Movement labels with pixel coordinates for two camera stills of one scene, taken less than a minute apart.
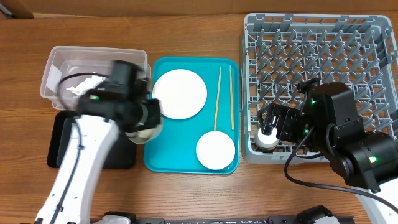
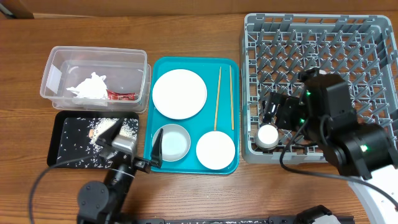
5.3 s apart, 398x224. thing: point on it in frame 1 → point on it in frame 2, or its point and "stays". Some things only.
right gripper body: [292, 125] → [291, 114]
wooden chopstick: [217, 94] stays
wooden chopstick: [232, 122] stays
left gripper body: [147, 114] → [138, 163]
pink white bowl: [215, 150] stays
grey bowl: [143, 135] → [176, 142]
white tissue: [83, 86] stays
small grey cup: [267, 141] stays
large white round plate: [181, 93] stays
